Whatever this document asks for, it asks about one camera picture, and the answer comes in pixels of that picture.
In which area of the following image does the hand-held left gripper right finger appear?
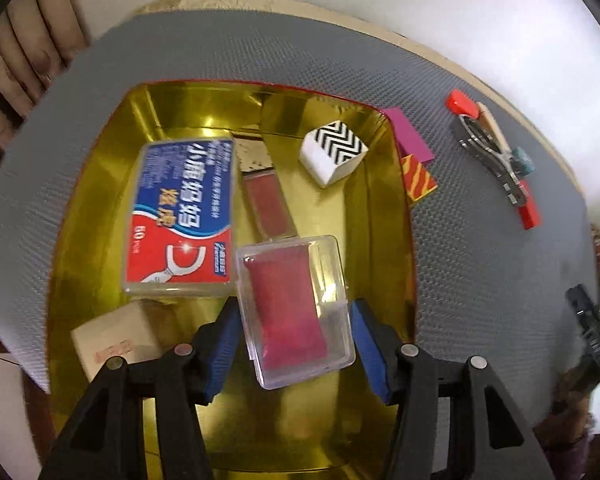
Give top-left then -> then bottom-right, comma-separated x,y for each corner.
349,299 -> 556,480

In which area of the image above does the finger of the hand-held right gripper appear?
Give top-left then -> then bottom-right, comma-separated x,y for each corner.
566,284 -> 600,333

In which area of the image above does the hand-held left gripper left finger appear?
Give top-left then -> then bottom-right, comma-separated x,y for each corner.
40,297 -> 243,480

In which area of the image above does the clear plastic box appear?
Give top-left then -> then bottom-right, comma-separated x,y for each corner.
236,235 -> 357,391

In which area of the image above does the beige cardboard box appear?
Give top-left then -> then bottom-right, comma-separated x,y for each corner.
70,299 -> 168,382

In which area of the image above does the gold tin tray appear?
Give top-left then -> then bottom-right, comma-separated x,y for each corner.
45,80 -> 421,480

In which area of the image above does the blue red floss pick box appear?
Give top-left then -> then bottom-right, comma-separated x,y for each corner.
121,136 -> 241,297

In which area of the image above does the small teal object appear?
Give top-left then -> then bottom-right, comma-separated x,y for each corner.
511,147 -> 535,176

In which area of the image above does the orange yellow striped block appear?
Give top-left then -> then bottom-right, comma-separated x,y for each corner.
400,154 -> 439,207

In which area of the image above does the metal folding tool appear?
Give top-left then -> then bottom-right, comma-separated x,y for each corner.
452,114 -> 528,206

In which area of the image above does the black white zigzag cube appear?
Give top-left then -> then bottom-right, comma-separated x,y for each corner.
298,121 -> 370,189

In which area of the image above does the beige stick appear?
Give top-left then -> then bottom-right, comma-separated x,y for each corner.
476,101 -> 508,153

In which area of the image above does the pink block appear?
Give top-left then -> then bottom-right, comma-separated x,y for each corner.
384,107 -> 435,163

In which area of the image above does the orange-red block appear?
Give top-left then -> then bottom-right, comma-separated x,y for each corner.
445,89 -> 479,120

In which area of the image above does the person's right forearm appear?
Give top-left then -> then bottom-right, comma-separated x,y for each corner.
532,370 -> 598,480

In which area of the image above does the grey honeycomb mat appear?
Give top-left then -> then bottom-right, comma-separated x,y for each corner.
0,7 -> 600,480

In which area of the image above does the beige patterned curtain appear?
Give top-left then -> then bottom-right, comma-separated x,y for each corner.
0,0 -> 92,128

